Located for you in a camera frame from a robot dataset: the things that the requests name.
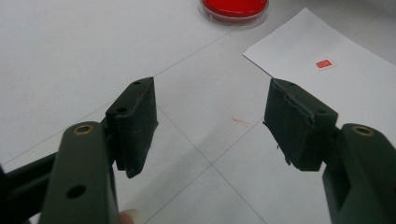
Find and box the round red ink pad dish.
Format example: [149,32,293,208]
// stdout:
[199,0,270,27]

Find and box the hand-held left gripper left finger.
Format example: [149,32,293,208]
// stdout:
[105,76,160,179]

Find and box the large white table cover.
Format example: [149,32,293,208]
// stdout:
[0,0,396,224]

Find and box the white paper sheet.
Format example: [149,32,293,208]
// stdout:
[242,7,396,147]

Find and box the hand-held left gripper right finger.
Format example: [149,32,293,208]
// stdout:
[262,77,339,172]

